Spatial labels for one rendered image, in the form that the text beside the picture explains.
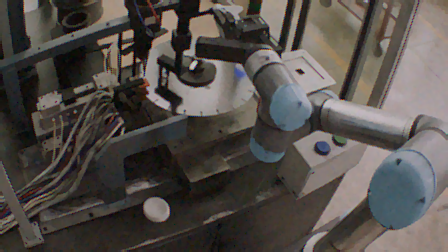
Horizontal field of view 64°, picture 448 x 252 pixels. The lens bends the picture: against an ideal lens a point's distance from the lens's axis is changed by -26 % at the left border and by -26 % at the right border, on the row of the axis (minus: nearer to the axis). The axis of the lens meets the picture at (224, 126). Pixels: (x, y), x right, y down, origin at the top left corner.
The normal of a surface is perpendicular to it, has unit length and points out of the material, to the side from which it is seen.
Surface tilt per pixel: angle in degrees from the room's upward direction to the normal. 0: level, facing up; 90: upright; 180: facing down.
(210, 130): 0
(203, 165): 0
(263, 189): 0
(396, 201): 83
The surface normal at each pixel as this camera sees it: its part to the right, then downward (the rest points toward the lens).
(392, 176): -0.78, 0.26
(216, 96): 0.13, -0.68
